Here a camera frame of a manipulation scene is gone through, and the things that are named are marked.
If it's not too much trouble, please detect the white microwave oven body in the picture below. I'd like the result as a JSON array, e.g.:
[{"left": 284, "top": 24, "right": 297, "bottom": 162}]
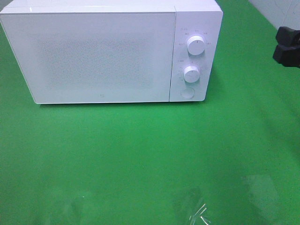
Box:
[{"left": 0, "top": 0, "right": 223, "bottom": 102}]

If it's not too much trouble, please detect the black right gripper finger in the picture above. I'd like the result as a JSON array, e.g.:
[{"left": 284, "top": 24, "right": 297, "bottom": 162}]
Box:
[
  {"left": 276, "top": 26, "right": 300, "bottom": 47},
  {"left": 273, "top": 45, "right": 300, "bottom": 68}
]

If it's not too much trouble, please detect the white timer knob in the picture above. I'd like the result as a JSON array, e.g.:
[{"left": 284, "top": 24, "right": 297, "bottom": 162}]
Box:
[{"left": 183, "top": 66, "right": 201, "bottom": 83}]

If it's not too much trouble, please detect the round white door button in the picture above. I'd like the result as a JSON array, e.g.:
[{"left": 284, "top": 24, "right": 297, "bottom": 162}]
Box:
[{"left": 180, "top": 87, "right": 195, "bottom": 99}]

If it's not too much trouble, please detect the upper white power knob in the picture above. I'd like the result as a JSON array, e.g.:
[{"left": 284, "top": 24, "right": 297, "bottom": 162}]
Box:
[{"left": 187, "top": 35, "right": 205, "bottom": 56}]

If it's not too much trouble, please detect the white microwave door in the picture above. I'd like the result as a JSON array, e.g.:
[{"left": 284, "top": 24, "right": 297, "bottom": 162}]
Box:
[{"left": 0, "top": 13, "right": 175, "bottom": 104}]

